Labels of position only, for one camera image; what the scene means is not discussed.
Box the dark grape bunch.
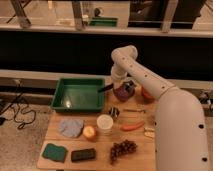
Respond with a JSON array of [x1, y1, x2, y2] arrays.
[[109, 140, 137, 164]]

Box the black sponge block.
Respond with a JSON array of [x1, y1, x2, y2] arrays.
[[71, 148, 96, 162]]

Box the orange carrot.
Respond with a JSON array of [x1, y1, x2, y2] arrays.
[[120, 121, 145, 131]]

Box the orange round object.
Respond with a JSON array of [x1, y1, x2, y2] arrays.
[[141, 87, 155, 101]]

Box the black floor cable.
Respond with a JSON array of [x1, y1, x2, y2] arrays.
[[0, 81, 37, 131]]

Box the wooden board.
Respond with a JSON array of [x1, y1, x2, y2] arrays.
[[37, 86, 156, 171]]

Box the green plastic tray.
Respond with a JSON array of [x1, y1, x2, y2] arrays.
[[51, 78, 105, 113]]

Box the grey blue cloth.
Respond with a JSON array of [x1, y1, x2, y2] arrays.
[[58, 119, 84, 138]]

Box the small beige blocks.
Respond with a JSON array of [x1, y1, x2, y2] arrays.
[[144, 127, 155, 138]]

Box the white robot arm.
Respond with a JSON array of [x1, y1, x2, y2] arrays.
[[111, 45, 210, 171]]

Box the thin metal tool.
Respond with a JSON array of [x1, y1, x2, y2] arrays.
[[123, 109, 146, 113]]

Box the green sponge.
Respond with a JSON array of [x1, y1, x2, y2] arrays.
[[42, 143, 68, 163]]

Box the red yellow apple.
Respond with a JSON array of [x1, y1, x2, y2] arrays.
[[83, 126, 97, 140]]

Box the green box in background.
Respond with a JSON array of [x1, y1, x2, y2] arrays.
[[89, 17, 117, 27]]

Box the white paper cup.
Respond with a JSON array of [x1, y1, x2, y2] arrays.
[[96, 114, 114, 134]]

